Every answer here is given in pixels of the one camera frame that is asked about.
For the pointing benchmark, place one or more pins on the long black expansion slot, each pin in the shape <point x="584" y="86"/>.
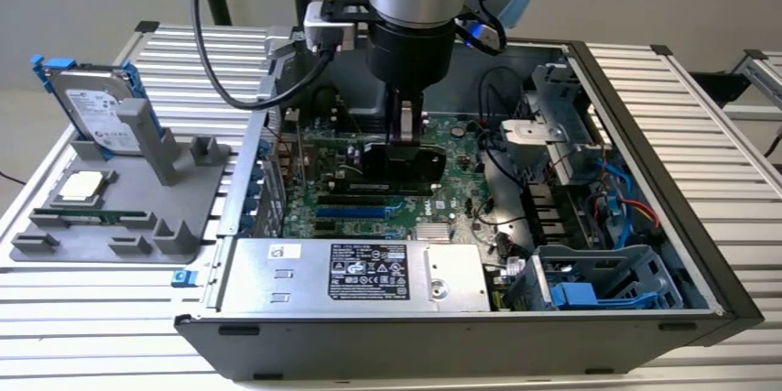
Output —
<point x="351" y="201"/>

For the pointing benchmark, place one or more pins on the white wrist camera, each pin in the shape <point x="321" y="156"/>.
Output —
<point x="327" y="34"/>

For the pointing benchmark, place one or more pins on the silver power supply unit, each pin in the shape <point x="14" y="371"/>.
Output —
<point x="305" y="281"/>

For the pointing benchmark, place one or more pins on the black RAM slot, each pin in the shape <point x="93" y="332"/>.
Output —
<point x="379" y="193"/>
<point x="329" y="187"/>

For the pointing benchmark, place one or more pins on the grey plastic disk bay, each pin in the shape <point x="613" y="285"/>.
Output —
<point x="585" y="258"/>

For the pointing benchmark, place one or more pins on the blue expansion slot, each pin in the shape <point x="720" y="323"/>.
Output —
<point x="352" y="212"/>

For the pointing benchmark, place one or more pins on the silver coin battery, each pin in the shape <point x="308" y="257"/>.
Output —
<point x="459" y="130"/>

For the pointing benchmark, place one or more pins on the blue plastic bay block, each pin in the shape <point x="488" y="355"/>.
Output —
<point x="573" y="295"/>

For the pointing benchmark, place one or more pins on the green RAM stick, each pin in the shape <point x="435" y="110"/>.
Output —
<point x="90" y="216"/>

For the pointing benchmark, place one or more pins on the grey parts rack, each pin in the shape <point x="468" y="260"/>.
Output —
<point x="121" y="194"/>

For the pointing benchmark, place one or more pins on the black open PC case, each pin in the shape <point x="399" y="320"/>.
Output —
<point x="427" y="350"/>

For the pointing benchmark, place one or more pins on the neighbouring metal slat table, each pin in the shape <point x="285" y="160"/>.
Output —
<point x="763" y="70"/>

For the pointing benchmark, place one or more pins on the hard disk in blue carrier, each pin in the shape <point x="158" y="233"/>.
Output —
<point x="90" y="107"/>

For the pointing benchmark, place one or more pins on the black labelled RAM stick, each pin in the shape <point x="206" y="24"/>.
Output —
<point x="372" y="187"/>

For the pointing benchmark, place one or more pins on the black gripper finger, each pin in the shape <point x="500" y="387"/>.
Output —
<point x="393" y="125"/>

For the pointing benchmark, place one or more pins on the short black expansion slot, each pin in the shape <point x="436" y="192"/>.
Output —
<point x="324" y="226"/>

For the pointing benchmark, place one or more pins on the silver CPU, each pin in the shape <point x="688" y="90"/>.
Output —
<point x="81" y="187"/>

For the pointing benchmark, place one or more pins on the small silver heatsink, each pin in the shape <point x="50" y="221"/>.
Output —
<point x="435" y="231"/>

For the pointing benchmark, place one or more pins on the graphics card with black cooler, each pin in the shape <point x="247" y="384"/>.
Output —
<point x="403" y="164"/>

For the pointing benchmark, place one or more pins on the green motherboard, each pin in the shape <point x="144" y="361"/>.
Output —
<point x="445" y="198"/>

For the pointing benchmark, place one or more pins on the metal drive cage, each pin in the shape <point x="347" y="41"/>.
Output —
<point x="549" y="134"/>

